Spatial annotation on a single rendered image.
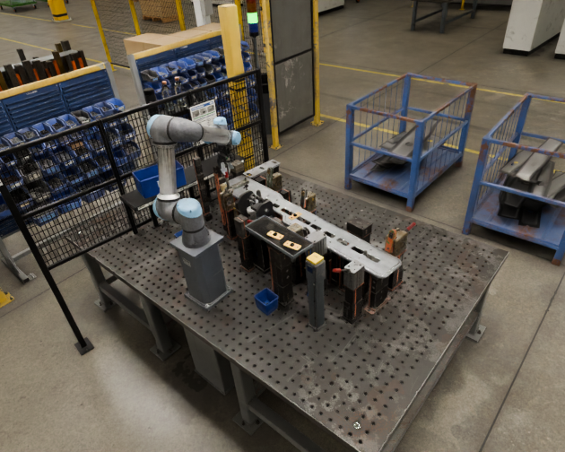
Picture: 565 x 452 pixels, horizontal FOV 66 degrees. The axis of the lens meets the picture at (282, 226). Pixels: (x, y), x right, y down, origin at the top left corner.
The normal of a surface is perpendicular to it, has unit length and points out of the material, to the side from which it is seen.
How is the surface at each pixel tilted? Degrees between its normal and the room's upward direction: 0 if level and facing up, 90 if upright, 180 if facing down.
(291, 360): 0
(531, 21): 90
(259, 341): 0
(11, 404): 0
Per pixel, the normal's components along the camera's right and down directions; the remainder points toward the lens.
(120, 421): -0.07, -0.81
